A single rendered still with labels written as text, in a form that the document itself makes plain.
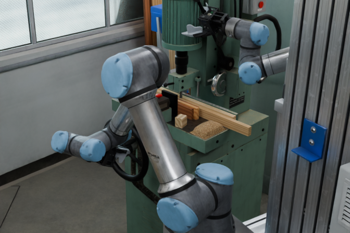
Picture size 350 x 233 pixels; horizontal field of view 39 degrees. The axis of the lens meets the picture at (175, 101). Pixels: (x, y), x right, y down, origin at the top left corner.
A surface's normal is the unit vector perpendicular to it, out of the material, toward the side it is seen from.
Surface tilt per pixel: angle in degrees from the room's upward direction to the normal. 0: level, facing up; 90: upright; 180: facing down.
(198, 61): 90
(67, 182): 0
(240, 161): 90
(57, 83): 90
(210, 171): 8
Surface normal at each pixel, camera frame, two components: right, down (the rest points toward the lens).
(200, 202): 0.66, -0.26
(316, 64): -0.85, 0.20
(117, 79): -0.68, 0.18
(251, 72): -0.13, 0.39
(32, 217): 0.01, -0.92
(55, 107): 0.73, 0.29
